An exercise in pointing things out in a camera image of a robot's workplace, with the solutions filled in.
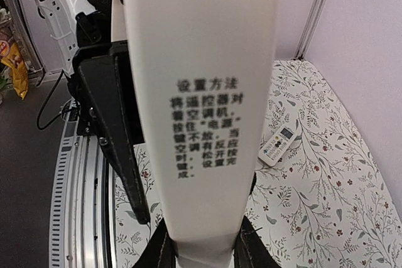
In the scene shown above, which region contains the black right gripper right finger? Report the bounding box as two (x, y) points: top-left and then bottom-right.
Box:
(234, 217), (273, 268)

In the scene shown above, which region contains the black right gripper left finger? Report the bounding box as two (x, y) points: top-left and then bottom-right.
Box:
(77, 55), (150, 224)

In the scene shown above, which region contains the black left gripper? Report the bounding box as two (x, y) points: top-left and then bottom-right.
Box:
(68, 12), (144, 142)

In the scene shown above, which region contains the white slim remote control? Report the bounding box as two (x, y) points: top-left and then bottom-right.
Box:
(123, 0), (278, 267)

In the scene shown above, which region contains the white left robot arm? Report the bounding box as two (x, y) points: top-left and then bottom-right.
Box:
(34, 0), (144, 146)

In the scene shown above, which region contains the yellow snack bag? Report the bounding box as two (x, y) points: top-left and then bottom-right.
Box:
(1, 40), (29, 100)

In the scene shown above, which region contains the floral patterned table mat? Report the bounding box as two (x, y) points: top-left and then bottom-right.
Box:
(114, 60), (401, 267)

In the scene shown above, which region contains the aluminium front rail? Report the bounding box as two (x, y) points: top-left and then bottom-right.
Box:
(48, 120), (117, 267)

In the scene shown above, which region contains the left aluminium corner post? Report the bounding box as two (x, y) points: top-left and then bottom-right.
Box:
(294, 0), (326, 60)

